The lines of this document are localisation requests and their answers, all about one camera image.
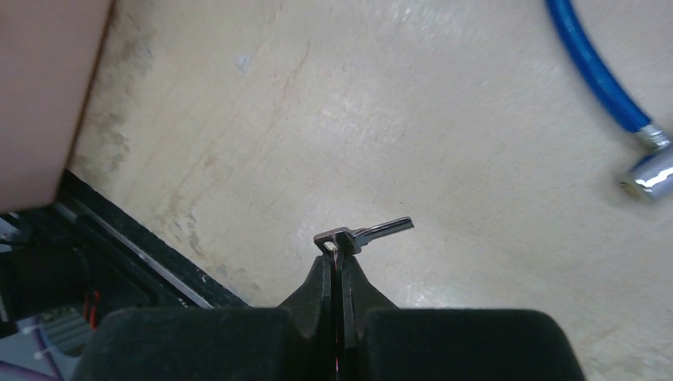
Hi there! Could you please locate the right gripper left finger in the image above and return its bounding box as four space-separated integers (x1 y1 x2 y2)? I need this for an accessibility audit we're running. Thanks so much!
279 255 337 380

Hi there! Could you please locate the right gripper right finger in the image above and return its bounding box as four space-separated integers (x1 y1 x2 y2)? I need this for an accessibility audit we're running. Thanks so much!
336 255 398 380

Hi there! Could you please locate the pair of silver keys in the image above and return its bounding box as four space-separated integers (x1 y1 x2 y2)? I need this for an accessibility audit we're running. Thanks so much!
313 217 414 256

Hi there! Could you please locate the blue cable lock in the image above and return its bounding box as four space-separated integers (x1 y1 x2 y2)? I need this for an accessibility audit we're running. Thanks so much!
545 0 672 202

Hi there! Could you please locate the pink plastic storage box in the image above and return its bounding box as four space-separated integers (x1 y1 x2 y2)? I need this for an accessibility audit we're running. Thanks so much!
1 1 112 213

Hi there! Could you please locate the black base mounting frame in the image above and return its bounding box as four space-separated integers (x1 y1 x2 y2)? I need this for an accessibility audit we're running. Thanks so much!
1 172 244 337

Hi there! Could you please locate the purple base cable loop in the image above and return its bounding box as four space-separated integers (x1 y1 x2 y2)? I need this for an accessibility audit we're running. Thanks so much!
0 360 59 381

